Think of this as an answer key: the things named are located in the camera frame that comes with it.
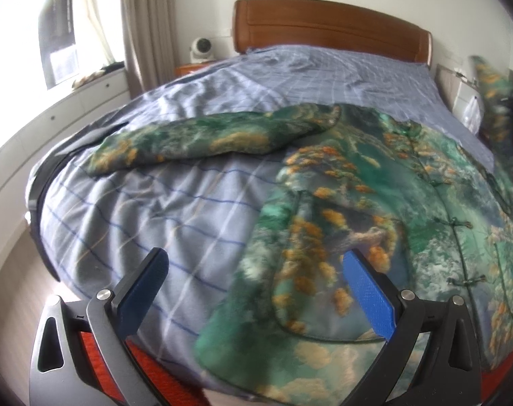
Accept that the green patterned silk jacket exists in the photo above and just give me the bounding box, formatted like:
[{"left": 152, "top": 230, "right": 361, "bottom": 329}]
[{"left": 88, "top": 56, "right": 513, "bottom": 405}]

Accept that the blue checked bed cover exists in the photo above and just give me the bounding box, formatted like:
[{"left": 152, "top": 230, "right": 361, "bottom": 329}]
[{"left": 26, "top": 45, "right": 493, "bottom": 391}]

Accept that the white window cabinet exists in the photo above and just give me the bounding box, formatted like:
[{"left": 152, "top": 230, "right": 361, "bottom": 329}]
[{"left": 0, "top": 68, "right": 130, "bottom": 269}]

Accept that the white plastic bag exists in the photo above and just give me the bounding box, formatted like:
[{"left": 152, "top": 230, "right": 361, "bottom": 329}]
[{"left": 461, "top": 95, "right": 483, "bottom": 135}]

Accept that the grey white desk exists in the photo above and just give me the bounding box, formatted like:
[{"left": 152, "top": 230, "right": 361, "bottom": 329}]
[{"left": 434, "top": 64, "right": 479, "bottom": 118}]

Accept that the wooden nightstand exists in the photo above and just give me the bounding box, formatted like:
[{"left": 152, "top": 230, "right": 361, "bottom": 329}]
[{"left": 175, "top": 61, "right": 217, "bottom": 78}]

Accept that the small white fan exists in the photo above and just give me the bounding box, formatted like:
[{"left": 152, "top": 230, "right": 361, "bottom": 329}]
[{"left": 189, "top": 38, "right": 215, "bottom": 63}]

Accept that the brown wooden headboard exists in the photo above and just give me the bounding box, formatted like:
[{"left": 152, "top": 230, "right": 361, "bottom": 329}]
[{"left": 233, "top": 0, "right": 433, "bottom": 66}]

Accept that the beige curtain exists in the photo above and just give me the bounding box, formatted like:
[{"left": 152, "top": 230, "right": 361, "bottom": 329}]
[{"left": 121, "top": 0, "right": 177, "bottom": 98}]

